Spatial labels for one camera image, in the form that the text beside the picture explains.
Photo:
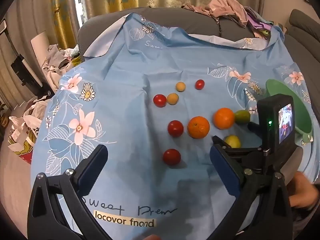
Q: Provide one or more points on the pink clothes pile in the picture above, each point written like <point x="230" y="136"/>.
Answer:
<point x="222" y="7"/>

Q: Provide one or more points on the purple clothes pile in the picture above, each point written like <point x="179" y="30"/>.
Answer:
<point x="260" y="25"/>

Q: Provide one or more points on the small red tomato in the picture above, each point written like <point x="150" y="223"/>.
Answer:
<point x="200" y="84"/>

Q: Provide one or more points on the blue floral cloth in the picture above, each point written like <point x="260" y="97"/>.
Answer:
<point x="125" y="80"/>

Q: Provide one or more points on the grey white clothes pile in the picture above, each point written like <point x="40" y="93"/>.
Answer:
<point x="57" y="60"/>

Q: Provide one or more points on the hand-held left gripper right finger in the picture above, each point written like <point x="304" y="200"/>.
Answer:
<point x="223" y="170"/>

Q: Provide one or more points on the red green bag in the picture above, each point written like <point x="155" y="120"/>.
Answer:
<point x="21" y="147"/>

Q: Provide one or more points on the orange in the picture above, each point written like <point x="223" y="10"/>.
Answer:
<point x="224" y="118"/>
<point x="198" y="127"/>

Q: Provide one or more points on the white plastic bags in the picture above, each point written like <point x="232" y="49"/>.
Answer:
<point x="30" y="115"/>

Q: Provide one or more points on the grey sofa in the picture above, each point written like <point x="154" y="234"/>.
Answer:
<point x="235" y="28"/>

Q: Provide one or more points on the tan round fruit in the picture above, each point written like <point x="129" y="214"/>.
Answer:
<point x="172" y="98"/>
<point x="180" y="86"/>

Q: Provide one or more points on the white board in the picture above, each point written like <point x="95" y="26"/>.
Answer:
<point x="40" y="50"/>

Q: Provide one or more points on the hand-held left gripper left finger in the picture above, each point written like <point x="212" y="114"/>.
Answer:
<point x="93" y="167"/>

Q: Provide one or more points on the yellow-green round fruit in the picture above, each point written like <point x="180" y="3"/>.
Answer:
<point x="233" y="141"/>

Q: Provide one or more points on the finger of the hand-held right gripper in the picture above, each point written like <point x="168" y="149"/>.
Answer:
<point x="220" y="142"/>
<point x="253" y="128"/>

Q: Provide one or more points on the green bowl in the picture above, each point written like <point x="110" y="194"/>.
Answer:
<point x="300" y="105"/>

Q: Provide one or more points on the green oval fruit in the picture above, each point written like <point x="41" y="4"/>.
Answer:
<point x="242" y="116"/>

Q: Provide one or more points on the black box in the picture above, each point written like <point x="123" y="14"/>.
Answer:
<point x="23" y="75"/>

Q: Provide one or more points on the person's right hand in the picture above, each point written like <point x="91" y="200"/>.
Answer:
<point x="303" y="192"/>

